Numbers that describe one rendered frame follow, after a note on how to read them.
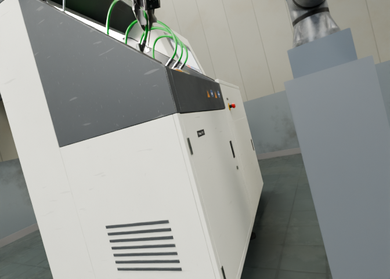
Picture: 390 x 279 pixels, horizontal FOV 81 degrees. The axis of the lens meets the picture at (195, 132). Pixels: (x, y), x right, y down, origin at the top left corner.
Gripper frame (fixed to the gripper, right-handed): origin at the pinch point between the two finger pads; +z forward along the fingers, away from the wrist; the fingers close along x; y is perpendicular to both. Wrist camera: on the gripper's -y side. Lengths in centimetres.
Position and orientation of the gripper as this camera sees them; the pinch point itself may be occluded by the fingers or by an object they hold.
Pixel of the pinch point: (145, 26)
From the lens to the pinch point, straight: 111.5
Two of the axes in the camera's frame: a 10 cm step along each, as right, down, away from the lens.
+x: 7.5, -4.4, 4.9
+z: -0.3, 7.2, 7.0
